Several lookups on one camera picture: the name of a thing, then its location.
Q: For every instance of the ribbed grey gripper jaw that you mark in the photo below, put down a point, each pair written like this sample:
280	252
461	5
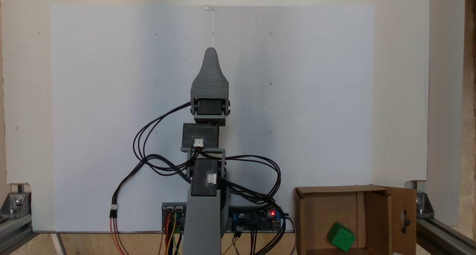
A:
210	80

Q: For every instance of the green die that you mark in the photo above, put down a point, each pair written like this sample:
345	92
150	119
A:
341	237

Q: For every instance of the clear tape strip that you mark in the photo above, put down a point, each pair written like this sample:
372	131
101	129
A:
212	7

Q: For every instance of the grey mounting plate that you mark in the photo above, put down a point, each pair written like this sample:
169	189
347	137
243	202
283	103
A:
171	204

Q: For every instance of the blue circuit board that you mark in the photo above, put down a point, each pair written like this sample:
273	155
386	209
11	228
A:
241	216

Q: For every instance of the small controller circuit board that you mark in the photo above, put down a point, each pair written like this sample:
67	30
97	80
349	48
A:
174	219

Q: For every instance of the open cardboard box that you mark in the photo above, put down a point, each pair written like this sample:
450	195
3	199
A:
375	217

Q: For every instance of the metal corner bracket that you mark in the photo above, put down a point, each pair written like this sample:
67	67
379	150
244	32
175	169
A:
15	203
424	204

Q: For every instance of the aluminium profile post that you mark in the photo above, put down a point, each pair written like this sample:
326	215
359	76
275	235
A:
15	229
446	236

